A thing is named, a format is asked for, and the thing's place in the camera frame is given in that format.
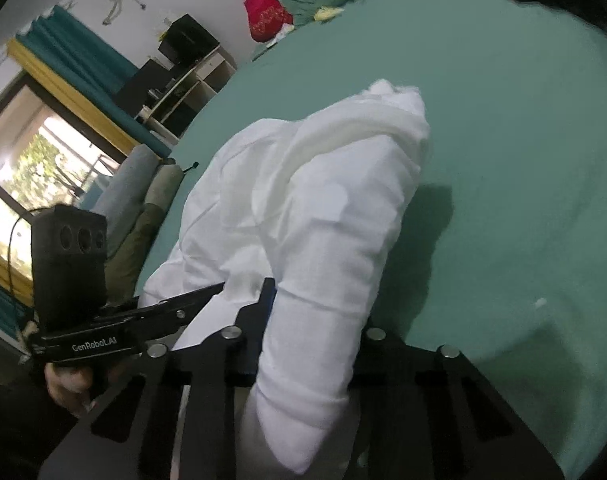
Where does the bed with green sheet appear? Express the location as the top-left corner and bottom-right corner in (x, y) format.
(134, 0), (607, 471)

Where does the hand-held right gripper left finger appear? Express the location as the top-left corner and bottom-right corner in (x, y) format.
(36, 276), (277, 480)

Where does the white desk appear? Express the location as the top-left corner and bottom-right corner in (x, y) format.
(136, 45), (237, 141)

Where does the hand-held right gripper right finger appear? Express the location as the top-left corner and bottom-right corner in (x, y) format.
(343, 327), (567, 480)

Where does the person's left forearm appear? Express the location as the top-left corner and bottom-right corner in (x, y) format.
(0, 375), (89, 480)

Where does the teal curtain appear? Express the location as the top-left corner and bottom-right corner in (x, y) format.
(16, 5), (172, 158)

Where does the black monitor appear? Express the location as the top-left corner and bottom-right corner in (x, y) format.
(114, 59), (177, 116)

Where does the blue patterned cloth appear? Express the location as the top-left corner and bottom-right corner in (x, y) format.
(0, 282), (34, 341)

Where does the glass balcony door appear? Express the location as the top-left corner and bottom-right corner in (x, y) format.
(0, 72), (124, 281)

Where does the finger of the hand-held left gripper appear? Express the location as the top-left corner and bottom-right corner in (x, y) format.
(101, 282), (227, 343)

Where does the person's left hand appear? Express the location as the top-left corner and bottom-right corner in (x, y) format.
(44, 357), (132, 418)

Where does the white hooded shirt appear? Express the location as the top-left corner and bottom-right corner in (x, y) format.
(138, 77), (431, 476)

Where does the black cable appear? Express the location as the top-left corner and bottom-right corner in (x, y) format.
(6, 215), (37, 306)

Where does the olive green garment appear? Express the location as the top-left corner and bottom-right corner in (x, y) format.
(104, 157), (184, 306)

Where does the yellow curtain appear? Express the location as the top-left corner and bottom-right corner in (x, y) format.
(6, 40), (134, 161)

